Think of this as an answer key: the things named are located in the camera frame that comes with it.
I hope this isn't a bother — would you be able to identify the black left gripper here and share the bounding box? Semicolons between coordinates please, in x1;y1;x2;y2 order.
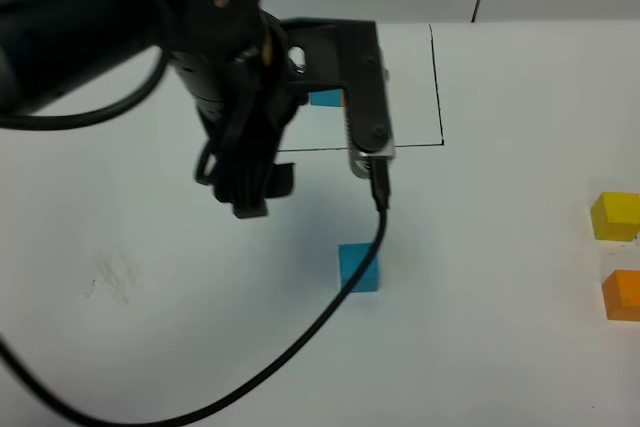
172;10;300;219

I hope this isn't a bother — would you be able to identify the yellow cube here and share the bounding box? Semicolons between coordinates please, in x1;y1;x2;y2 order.
590;192;640;242

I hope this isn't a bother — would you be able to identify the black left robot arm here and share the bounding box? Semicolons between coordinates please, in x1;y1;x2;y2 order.
1;0;299;218

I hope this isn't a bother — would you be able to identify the blue template cube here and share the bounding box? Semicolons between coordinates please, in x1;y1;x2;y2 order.
310;89;343;108

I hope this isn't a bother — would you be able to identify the loose orange cube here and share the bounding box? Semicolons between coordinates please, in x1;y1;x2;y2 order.
602;270;640;322

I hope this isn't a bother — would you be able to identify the black camera cable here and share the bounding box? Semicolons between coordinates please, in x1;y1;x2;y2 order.
0;159;392;427

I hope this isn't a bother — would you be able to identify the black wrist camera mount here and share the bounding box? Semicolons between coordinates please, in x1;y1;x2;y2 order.
281;18;395;179

